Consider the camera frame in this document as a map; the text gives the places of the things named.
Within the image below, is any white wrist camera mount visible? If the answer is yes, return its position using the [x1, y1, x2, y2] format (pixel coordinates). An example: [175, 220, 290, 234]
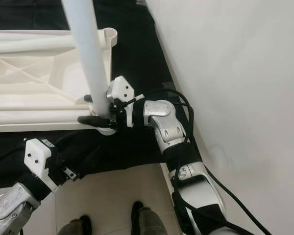
[106, 75, 150, 129]
[24, 139, 59, 192]

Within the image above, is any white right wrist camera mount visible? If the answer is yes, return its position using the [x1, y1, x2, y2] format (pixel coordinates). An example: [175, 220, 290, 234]
[106, 75, 150, 129]

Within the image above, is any white plastic table top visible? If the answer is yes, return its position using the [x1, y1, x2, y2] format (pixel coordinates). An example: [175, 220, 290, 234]
[0, 28, 118, 135]

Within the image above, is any black tablecloth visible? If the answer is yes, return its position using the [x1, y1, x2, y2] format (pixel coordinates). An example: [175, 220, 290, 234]
[0, 0, 189, 191]

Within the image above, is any grey robot right leg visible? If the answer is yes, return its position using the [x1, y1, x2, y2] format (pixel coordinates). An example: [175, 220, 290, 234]
[131, 201, 170, 235]

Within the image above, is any grey robot leg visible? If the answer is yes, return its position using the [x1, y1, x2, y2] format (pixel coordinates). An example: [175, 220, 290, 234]
[58, 218, 93, 235]
[131, 201, 170, 235]

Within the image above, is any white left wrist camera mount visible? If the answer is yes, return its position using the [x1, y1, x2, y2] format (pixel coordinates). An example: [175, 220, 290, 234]
[24, 139, 59, 192]

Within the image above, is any grey robot left leg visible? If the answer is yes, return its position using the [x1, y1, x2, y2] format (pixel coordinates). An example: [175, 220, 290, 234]
[58, 218, 93, 235]

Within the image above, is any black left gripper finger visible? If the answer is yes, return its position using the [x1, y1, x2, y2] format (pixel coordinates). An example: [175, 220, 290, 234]
[77, 145, 98, 174]
[48, 130, 69, 145]

